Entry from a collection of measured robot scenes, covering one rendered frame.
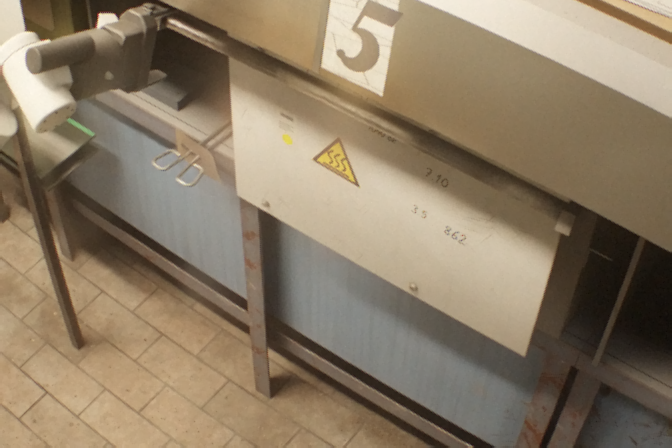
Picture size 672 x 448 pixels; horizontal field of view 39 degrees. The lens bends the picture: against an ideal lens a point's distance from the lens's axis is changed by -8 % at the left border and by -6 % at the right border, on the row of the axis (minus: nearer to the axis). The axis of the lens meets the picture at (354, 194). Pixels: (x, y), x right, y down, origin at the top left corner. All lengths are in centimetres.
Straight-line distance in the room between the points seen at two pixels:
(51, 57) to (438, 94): 46
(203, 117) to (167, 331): 88
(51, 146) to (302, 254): 67
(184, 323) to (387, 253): 126
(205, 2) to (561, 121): 50
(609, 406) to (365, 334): 62
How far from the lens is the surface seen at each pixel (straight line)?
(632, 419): 196
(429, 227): 156
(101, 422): 268
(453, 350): 209
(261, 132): 168
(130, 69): 135
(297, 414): 265
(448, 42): 108
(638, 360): 179
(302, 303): 232
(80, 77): 126
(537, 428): 203
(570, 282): 166
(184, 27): 148
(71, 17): 220
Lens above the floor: 226
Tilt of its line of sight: 46 degrees down
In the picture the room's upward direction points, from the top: 3 degrees clockwise
